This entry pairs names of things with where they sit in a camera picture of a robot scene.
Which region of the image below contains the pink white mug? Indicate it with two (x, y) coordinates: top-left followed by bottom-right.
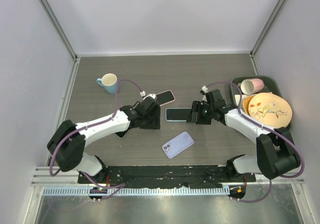
(238, 78), (265, 95)

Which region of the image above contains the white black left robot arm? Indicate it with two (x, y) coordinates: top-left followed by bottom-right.
(47, 94), (161, 183)

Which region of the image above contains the yellow bird plate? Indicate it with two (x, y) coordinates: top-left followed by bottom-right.
(248, 93), (293, 128)

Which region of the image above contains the woven orange plate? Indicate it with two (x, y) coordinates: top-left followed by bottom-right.
(241, 96), (253, 115)

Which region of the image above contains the light blue phone case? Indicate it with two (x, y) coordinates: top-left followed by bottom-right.
(164, 107), (193, 123)

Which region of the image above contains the silver edged black smartphone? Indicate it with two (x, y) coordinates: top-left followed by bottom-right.
(115, 130), (129, 138)

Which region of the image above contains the blue ceramic mug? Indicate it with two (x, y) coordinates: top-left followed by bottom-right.
(96, 73), (119, 95)

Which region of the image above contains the lavender phone case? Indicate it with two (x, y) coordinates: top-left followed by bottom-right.
(162, 132), (194, 159)

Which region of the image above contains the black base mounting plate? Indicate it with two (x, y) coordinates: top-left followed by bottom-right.
(77, 164), (257, 188)

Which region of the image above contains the perforated white cable tray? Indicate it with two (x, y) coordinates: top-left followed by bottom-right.
(42, 185), (230, 196)

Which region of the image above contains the pink phone case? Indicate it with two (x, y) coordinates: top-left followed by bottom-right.
(154, 90), (176, 107)

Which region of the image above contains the dark green tray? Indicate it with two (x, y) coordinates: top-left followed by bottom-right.
(230, 75), (293, 132)

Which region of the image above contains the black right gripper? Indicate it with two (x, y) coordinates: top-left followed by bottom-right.
(186, 101), (215, 125)

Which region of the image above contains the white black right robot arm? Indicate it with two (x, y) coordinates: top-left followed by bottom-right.
(187, 89), (305, 181)

